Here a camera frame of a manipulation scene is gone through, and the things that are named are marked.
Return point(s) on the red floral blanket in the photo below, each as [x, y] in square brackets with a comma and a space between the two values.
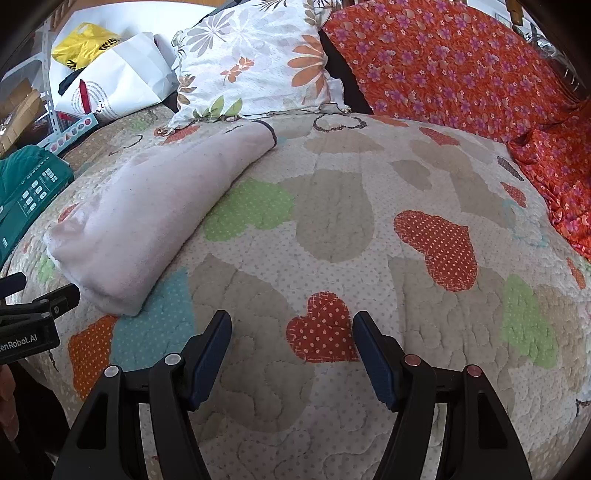
[448, 64]

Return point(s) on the white floral pillow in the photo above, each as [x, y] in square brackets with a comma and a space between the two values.
[253, 59]

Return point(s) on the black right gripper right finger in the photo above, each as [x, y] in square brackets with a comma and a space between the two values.
[479, 440]

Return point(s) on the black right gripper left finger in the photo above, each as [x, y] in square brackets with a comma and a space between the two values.
[105, 440]

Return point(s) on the colourful dots box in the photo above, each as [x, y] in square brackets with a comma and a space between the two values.
[59, 141]

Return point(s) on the white paper bag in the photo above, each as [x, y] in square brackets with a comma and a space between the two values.
[128, 77]

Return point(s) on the white metal shelf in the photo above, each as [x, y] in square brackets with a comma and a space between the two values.
[27, 109]

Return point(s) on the patchwork heart quilt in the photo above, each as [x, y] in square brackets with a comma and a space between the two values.
[433, 231]

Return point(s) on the pale pink garment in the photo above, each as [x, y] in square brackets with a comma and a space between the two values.
[115, 245]

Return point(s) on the yellow plastic bag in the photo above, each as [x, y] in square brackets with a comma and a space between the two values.
[83, 45]

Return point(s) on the teal cloth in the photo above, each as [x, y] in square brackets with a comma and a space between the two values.
[20, 163]

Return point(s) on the teal green box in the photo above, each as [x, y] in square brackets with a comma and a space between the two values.
[21, 206]

